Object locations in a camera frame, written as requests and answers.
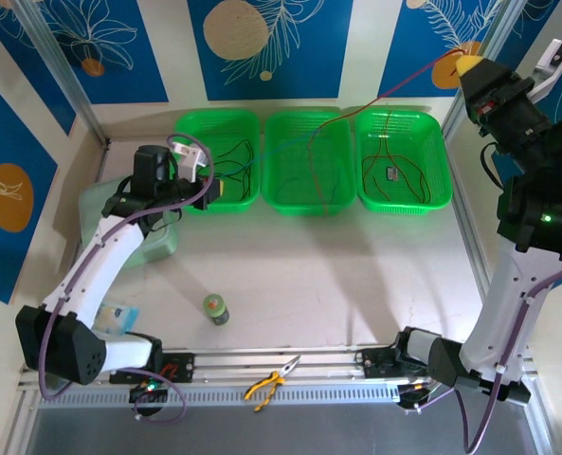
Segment thin black wire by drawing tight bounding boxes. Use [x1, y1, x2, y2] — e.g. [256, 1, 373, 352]
[216, 139, 256, 163]
[204, 158, 253, 185]
[240, 163, 256, 201]

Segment green plastic mesh basket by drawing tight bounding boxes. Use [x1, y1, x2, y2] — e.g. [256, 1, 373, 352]
[354, 108, 454, 217]
[263, 110, 357, 218]
[172, 108, 262, 215]

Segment pale green plastic lid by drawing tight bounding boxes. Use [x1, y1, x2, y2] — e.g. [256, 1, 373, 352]
[79, 182, 180, 271]

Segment small green jar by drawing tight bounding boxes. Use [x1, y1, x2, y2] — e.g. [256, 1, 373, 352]
[202, 293, 231, 326]

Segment blue wipes packet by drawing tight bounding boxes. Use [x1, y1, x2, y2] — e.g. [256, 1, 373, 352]
[93, 302, 141, 337]

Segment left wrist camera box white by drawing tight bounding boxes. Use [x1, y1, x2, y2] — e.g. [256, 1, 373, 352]
[170, 139, 210, 182]

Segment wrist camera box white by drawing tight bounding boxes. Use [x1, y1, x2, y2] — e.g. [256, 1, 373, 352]
[170, 139, 210, 182]
[529, 39, 562, 103]

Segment aluminium frame post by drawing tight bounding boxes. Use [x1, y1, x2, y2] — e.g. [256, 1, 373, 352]
[439, 0, 521, 143]
[12, 0, 112, 149]

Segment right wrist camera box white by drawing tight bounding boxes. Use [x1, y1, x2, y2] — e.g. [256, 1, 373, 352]
[529, 39, 562, 103]

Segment aluminium extrusion rail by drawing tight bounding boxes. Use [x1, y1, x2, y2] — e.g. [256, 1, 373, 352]
[17, 348, 540, 392]

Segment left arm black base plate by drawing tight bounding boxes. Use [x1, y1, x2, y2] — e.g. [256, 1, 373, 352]
[108, 352, 196, 385]

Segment yellow handled pliers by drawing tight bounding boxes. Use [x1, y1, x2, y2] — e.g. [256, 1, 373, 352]
[243, 354, 302, 413]

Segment slotted grey cable duct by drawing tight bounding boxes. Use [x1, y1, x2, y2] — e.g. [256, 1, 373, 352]
[36, 383, 403, 410]

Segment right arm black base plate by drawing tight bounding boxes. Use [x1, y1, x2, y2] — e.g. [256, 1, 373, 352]
[361, 348, 433, 380]

